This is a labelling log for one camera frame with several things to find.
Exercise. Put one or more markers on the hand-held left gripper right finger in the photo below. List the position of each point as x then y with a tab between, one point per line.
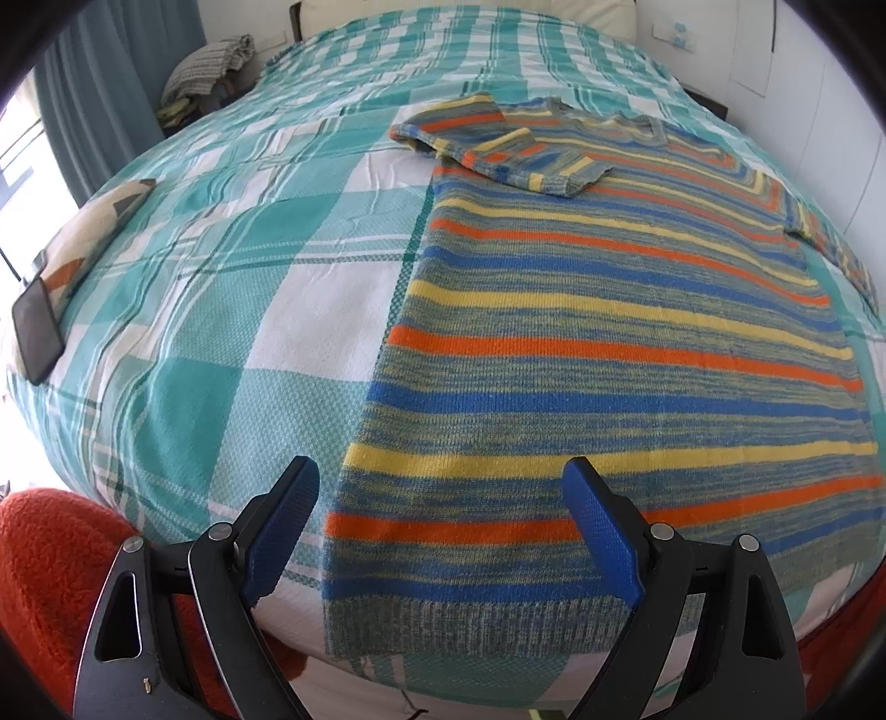
599	526

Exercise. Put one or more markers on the cream padded headboard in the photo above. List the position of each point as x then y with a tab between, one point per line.
609	14

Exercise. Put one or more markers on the white wardrobe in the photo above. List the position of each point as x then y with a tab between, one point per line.
810	83

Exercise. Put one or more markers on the white wall socket panel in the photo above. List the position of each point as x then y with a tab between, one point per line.
671	34

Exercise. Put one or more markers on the black phone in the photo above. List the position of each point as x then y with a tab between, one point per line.
38	332

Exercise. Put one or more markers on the striped knit sweater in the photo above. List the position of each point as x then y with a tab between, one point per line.
588	332

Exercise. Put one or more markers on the patterned pillow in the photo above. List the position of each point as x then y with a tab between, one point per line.
90	228

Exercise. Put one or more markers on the dark nightstand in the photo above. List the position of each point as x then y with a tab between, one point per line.
709	104

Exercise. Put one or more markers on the red fleece clothing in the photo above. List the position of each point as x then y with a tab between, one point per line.
48	554

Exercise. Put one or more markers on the blue curtain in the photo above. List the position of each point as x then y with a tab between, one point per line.
69	104

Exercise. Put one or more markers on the teal white plaid blanket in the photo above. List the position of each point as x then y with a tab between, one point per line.
228	311

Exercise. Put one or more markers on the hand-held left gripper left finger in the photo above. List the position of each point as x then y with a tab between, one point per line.
287	516

